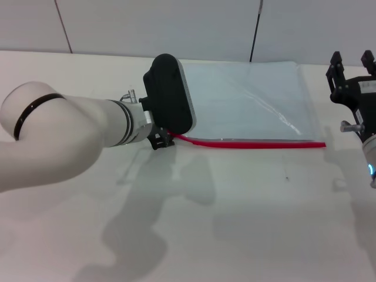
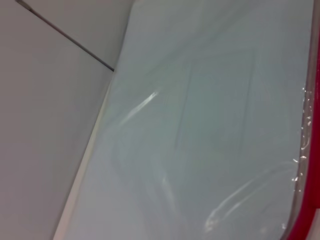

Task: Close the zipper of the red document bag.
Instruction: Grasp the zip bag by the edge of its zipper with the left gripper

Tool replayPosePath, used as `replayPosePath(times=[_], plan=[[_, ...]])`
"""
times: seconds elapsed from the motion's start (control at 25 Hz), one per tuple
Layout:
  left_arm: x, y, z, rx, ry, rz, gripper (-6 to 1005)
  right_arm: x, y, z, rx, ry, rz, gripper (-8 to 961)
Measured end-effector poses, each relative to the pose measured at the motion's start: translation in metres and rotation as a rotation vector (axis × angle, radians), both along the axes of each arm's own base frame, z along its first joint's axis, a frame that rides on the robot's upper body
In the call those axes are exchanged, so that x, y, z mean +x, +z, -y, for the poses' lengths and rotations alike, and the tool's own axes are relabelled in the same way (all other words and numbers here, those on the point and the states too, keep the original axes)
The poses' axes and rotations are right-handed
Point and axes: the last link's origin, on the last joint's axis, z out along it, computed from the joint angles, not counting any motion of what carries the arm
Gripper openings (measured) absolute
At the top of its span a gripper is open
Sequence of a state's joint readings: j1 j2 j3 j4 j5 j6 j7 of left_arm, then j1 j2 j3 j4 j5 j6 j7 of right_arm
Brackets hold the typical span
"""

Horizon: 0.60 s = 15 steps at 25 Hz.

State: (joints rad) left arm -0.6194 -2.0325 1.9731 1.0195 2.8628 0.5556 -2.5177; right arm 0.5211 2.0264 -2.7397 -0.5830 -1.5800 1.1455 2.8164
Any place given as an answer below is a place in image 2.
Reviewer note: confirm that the clear bag with red zipper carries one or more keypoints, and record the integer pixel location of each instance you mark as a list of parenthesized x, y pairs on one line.
[(200, 125)]

